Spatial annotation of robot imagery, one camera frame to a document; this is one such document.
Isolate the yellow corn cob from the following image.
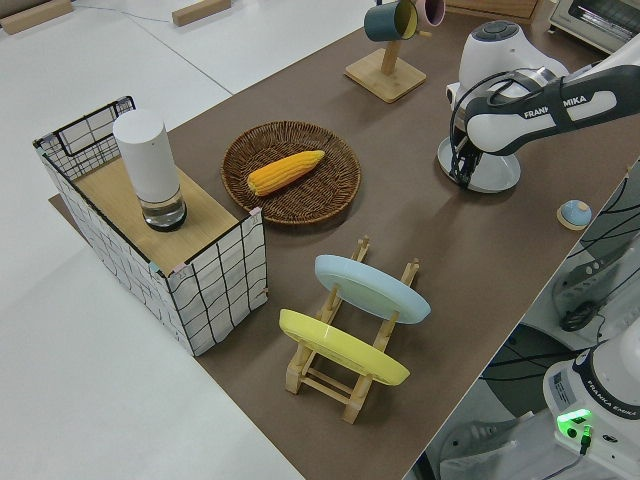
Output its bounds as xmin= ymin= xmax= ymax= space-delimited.
xmin=246 ymin=149 xmax=327 ymax=198

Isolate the gray plate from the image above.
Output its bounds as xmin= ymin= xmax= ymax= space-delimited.
xmin=437 ymin=134 xmax=522 ymax=194

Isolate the wire grid wooden organizer box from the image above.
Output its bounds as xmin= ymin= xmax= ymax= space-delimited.
xmin=32 ymin=94 xmax=272 ymax=358

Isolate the white cylinder with glass base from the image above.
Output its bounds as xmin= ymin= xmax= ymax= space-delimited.
xmin=111 ymin=108 xmax=189 ymax=234

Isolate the yellow plate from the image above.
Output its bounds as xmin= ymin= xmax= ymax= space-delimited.
xmin=278 ymin=307 xmax=412 ymax=388

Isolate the light blue plate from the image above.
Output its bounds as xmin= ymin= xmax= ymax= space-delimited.
xmin=314 ymin=253 xmax=432 ymax=326

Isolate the wooden mug stand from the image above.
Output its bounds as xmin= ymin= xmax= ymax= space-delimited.
xmin=343 ymin=27 xmax=432 ymax=105

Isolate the wooden block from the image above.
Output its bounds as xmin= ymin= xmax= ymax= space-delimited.
xmin=170 ymin=0 xmax=233 ymax=28
xmin=0 ymin=0 xmax=74 ymax=36

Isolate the black base cable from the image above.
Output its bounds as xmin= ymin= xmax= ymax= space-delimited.
xmin=479 ymin=294 xmax=609 ymax=382

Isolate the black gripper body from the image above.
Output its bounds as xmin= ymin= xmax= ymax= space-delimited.
xmin=451 ymin=136 xmax=485 ymax=172

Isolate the small blue wooden knob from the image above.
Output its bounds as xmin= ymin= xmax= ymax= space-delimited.
xmin=556 ymin=199 xmax=594 ymax=232

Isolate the wooden dish rack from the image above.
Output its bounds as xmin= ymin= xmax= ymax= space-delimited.
xmin=284 ymin=235 xmax=422 ymax=426

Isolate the brown table mat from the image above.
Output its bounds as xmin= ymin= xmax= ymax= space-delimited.
xmin=47 ymin=18 xmax=640 ymax=480

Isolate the thin gray cable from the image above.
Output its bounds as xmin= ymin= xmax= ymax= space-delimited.
xmin=73 ymin=0 xmax=174 ymax=24

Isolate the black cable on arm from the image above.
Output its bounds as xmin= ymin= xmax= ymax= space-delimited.
xmin=447 ymin=69 xmax=567 ymax=182

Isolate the dark blue mug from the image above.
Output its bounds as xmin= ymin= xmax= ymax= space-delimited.
xmin=362 ymin=0 xmax=419 ymax=43

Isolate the brown wicker basket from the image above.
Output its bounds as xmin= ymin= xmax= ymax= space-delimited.
xmin=220 ymin=119 xmax=363 ymax=229

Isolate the pink mug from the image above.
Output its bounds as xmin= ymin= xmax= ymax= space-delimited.
xmin=416 ymin=0 xmax=446 ymax=27

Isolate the white toaster oven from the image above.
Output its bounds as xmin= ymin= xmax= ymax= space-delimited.
xmin=546 ymin=0 xmax=640 ymax=56

